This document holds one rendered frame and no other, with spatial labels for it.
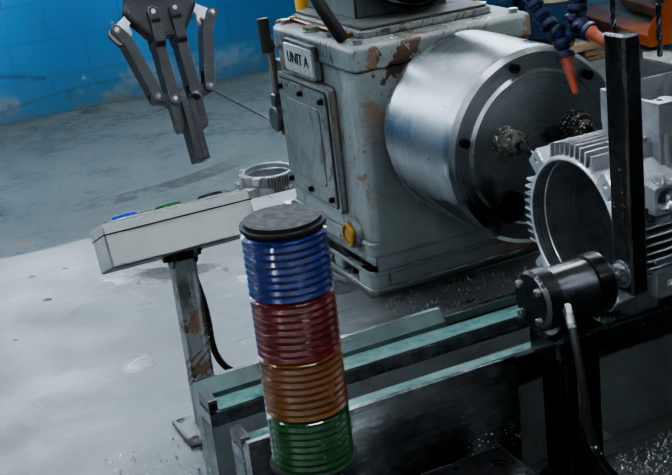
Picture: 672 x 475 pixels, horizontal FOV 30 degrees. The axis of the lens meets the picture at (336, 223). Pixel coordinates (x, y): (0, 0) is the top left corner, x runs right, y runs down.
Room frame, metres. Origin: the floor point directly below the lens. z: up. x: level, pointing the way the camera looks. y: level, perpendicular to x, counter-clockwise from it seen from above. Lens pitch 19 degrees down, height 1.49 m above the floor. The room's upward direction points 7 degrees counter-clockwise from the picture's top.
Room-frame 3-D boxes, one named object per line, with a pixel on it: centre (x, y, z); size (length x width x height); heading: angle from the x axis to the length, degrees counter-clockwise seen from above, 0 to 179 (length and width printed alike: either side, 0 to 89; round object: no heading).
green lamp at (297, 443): (0.81, 0.04, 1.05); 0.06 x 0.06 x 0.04
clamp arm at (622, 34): (1.12, -0.28, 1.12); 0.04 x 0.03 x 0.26; 113
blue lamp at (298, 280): (0.81, 0.04, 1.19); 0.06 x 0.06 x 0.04
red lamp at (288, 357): (0.81, 0.04, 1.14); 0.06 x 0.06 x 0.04
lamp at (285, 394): (0.81, 0.04, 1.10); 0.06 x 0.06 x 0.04
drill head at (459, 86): (1.62, -0.20, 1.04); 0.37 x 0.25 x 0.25; 23
